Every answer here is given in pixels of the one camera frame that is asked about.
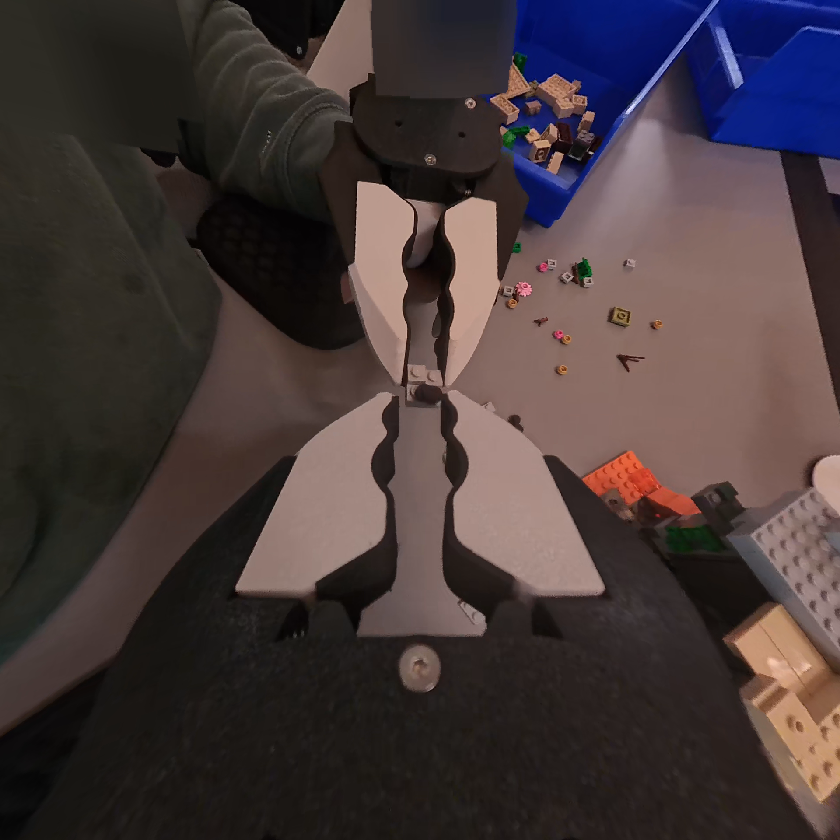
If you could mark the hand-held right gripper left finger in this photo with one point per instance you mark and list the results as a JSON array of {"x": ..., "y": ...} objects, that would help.
[{"x": 321, "y": 518}]

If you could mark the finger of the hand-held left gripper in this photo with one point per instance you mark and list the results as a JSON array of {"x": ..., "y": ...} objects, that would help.
[
  {"x": 476, "y": 262},
  {"x": 377, "y": 262}
]

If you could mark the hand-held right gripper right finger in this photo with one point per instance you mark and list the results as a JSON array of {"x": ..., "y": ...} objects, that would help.
[{"x": 525, "y": 518}]

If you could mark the cluster of black round plates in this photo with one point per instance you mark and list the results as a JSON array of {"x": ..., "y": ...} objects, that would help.
[{"x": 515, "y": 421}]

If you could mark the cluster of grey square plates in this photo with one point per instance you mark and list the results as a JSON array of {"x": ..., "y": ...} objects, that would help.
[{"x": 487, "y": 407}]

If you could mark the grey four-stud base plate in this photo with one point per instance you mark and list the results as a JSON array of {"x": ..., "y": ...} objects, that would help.
[{"x": 415, "y": 374}]

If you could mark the black one-stud round plate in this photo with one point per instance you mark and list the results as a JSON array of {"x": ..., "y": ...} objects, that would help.
[{"x": 428, "y": 394}]

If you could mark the grey desk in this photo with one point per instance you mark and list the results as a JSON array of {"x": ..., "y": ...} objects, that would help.
[{"x": 689, "y": 407}]

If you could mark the person's left hand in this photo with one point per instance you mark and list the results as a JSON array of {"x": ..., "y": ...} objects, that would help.
[{"x": 348, "y": 287}]

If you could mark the black textured armrest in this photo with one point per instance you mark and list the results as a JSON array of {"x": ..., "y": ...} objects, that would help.
[{"x": 275, "y": 282}]

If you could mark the green plant brick piece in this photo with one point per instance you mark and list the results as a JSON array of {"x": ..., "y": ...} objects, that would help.
[{"x": 583, "y": 268}]

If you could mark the pile of tan bricks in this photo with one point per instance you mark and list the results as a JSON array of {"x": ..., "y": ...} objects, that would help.
[{"x": 558, "y": 92}]

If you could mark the olive green square plate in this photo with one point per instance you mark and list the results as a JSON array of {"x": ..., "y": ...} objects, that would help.
[{"x": 622, "y": 317}]

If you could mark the large brown twig piece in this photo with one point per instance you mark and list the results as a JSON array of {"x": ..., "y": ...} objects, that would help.
[{"x": 630, "y": 360}]

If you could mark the blue plastic bin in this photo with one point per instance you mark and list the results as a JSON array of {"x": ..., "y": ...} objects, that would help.
[
  {"x": 590, "y": 26},
  {"x": 787, "y": 98}
]

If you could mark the grey green brick castle model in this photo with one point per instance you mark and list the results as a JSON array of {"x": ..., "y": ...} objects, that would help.
[{"x": 754, "y": 590}]

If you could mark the grey table with dark edge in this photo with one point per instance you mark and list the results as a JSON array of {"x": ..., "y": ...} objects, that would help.
[{"x": 814, "y": 262}]

